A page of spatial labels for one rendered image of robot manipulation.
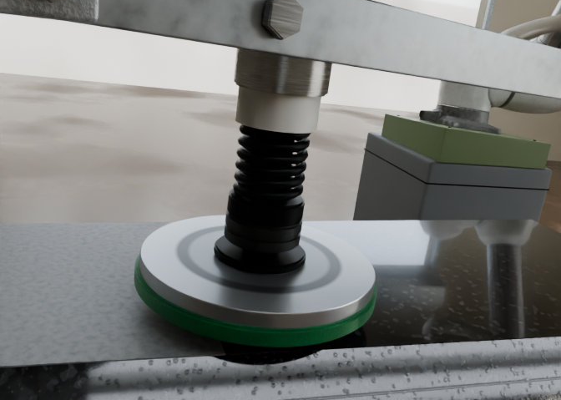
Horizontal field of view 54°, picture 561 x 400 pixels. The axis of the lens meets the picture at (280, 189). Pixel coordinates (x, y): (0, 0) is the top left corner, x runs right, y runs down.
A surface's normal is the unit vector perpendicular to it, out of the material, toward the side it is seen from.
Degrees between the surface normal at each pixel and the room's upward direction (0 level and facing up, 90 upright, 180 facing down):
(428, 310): 0
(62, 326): 0
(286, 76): 90
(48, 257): 0
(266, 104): 90
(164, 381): 45
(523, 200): 90
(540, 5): 90
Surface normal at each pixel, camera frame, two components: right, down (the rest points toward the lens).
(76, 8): 0.55, 0.30
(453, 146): 0.27, 0.30
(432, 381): 0.29, -0.47
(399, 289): 0.13, -0.95
